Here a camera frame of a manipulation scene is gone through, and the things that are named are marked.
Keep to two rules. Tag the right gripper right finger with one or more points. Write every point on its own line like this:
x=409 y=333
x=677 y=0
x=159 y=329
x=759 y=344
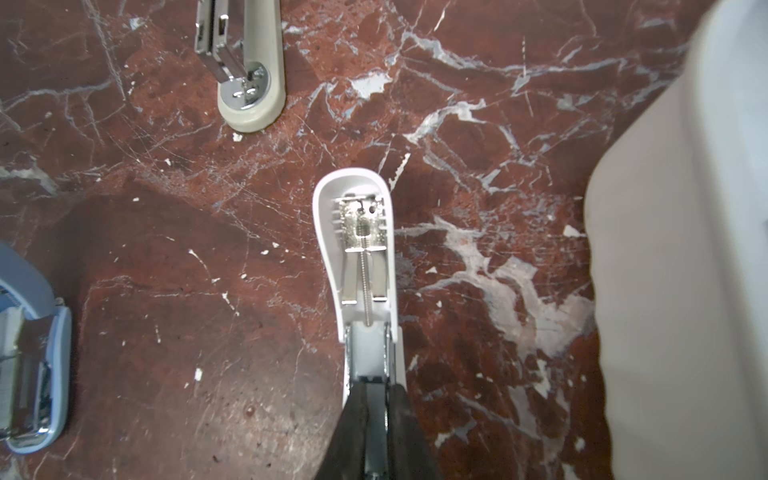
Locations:
x=409 y=455

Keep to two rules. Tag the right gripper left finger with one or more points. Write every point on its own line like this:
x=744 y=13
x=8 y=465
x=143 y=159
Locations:
x=345 y=456

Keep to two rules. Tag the white mini stapler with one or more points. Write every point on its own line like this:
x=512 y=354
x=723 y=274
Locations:
x=354 y=224

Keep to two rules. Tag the blue mini stapler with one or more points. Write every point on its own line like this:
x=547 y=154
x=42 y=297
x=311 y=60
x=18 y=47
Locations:
x=36 y=341

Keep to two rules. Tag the white plastic tray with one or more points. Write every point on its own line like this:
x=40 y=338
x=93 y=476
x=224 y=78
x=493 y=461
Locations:
x=676 y=218

